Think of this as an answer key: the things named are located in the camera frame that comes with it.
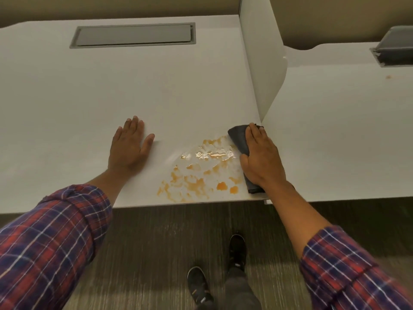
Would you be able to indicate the grey trouser leg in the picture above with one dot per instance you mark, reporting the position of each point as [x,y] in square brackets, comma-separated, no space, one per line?
[240,290]

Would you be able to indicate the person's left hand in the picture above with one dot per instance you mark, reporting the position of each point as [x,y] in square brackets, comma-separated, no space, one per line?
[127,150]

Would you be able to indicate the person's right hand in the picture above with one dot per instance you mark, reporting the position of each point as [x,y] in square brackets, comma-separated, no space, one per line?
[262,161]

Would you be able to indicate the white desk divider panel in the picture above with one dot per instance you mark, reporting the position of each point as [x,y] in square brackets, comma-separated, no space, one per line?
[263,54]

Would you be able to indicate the person's right forearm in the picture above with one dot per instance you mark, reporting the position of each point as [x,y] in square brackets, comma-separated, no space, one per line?
[329,251]

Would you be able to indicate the person's left thumb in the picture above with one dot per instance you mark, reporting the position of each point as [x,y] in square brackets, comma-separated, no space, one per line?
[147,143]

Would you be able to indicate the person's left little finger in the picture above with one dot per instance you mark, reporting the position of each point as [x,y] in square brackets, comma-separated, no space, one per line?
[117,135]

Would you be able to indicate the person's left middle finger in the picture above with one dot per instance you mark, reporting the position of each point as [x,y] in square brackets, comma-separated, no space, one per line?
[133,126]

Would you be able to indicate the black sneaker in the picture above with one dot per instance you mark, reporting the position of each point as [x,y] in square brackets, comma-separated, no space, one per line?
[237,250]
[198,284]

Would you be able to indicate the orange liquid spill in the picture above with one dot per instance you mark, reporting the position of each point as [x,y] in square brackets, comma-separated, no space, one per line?
[203,172]

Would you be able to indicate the person's left forearm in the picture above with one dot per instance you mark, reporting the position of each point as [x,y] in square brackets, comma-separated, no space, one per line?
[55,235]

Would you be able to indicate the person's right thumb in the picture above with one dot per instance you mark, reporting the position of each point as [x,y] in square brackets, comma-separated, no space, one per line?
[244,164]

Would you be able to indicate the dark grey cleaning cloth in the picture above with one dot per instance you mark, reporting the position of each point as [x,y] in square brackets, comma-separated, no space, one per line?
[238,136]

